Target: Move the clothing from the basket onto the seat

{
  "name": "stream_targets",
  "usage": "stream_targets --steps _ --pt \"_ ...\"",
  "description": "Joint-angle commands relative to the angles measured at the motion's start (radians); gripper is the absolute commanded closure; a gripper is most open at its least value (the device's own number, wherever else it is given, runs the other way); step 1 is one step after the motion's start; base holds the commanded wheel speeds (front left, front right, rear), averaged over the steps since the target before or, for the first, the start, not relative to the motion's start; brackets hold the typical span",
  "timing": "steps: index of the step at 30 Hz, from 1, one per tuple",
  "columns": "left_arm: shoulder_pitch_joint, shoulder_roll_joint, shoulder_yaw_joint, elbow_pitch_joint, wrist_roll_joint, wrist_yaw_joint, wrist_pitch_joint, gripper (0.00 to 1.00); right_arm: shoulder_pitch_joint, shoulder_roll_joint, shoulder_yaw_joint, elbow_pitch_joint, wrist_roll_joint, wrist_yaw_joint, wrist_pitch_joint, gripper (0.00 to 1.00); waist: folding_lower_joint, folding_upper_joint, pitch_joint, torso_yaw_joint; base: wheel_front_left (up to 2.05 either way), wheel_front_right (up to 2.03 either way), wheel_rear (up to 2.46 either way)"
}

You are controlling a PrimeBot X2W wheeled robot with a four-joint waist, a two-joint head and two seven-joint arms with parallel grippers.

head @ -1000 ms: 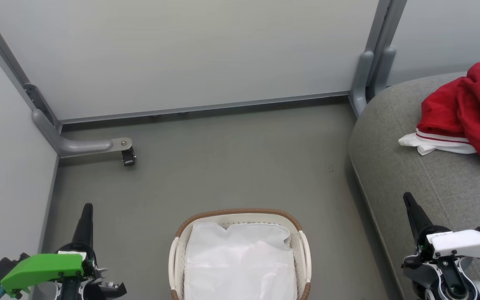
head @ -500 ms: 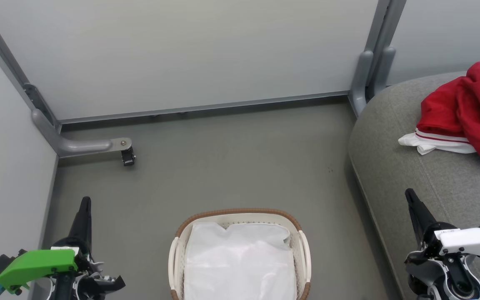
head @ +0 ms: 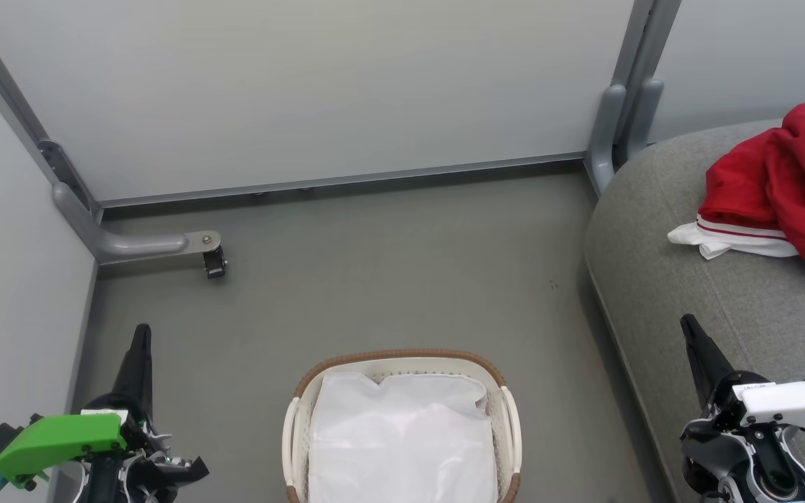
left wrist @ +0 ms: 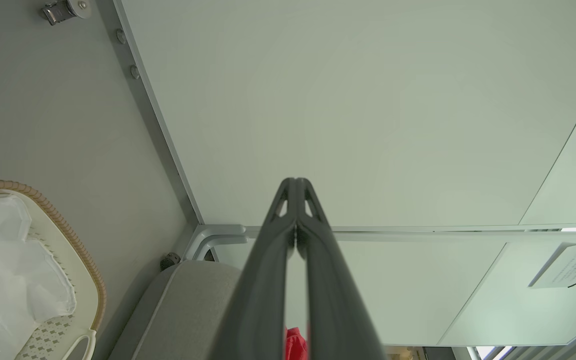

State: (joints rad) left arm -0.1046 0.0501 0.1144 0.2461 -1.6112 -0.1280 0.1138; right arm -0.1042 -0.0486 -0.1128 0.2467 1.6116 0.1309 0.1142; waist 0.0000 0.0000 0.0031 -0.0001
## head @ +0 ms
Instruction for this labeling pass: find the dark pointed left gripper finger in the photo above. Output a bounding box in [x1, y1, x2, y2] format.
[110, 323, 154, 421]

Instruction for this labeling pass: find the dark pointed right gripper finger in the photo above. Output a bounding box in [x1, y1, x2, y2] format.
[679, 314, 737, 411]

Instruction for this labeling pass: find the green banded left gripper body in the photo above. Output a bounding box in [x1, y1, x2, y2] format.
[0, 410, 210, 490]

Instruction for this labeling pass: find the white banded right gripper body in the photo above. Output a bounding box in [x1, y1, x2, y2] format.
[681, 370, 805, 449]

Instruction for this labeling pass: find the red shirt with white trim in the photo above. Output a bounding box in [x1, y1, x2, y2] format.
[667, 103, 805, 285]

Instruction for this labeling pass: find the white laundry basket brown rim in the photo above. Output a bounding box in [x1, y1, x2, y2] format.
[282, 349, 523, 503]

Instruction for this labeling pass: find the white cloth basket liner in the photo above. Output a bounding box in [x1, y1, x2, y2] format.
[307, 370, 500, 503]

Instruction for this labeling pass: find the grey fabric sofa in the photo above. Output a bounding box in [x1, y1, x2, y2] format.
[583, 112, 805, 503]

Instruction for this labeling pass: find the black caster wheel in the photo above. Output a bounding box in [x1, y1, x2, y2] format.
[203, 245, 229, 280]

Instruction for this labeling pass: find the grey partition foot bracket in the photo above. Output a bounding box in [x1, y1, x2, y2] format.
[52, 182, 223, 267]

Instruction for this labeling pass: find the grey partition base rail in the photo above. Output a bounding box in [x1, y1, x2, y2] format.
[97, 151, 588, 210]

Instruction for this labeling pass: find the grey partition post with feet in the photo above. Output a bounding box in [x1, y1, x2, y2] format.
[584, 0, 683, 198]

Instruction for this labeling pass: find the grey slanted partition post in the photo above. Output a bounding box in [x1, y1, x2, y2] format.
[0, 0, 104, 224]

